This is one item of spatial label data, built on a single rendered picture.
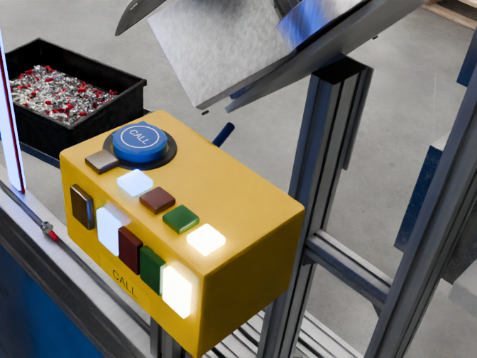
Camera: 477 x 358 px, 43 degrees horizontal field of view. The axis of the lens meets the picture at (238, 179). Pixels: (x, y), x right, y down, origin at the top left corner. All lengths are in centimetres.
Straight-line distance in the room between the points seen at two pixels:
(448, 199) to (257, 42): 33
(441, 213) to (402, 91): 202
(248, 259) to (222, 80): 42
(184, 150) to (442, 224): 52
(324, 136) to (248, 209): 56
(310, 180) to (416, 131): 163
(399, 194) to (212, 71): 154
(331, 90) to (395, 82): 204
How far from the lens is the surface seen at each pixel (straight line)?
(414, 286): 98
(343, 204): 212
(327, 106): 92
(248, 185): 43
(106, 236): 43
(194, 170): 44
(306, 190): 102
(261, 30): 78
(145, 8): 94
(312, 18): 72
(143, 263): 40
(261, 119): 247
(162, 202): 40
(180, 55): 79
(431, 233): 91
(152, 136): 45
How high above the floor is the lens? 134
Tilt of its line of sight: 39 degrees down
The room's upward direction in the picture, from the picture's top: 7 degrees clockwise
